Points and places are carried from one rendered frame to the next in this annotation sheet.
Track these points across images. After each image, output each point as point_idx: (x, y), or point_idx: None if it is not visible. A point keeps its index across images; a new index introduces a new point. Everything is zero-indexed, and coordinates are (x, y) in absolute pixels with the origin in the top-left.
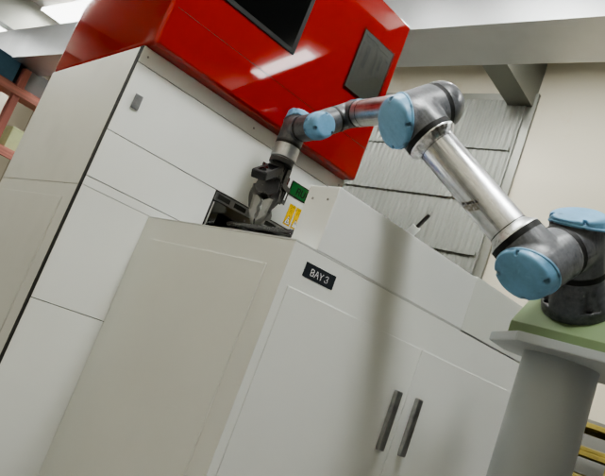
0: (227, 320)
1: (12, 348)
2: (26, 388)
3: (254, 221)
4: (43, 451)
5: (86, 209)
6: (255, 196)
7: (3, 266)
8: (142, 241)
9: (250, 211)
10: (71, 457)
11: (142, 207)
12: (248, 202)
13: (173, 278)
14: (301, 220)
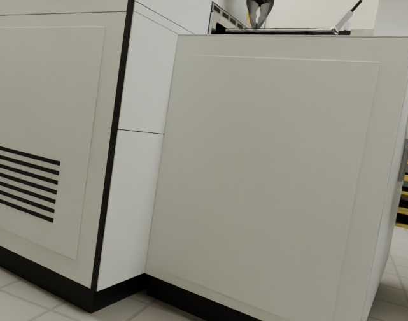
0: (346, 118)
1: (115, 178)
2: (129, 205)
3: (256, 25)
4: (146, 245)
5: (140, 36)
6: (253, 3)
7: (48, 104)
8: (182, 58)
9: (251, 16)
10: (184, 246)
11: (174, 26)
12: (247, 9)
13: (247, 87)
14: (382, 18)
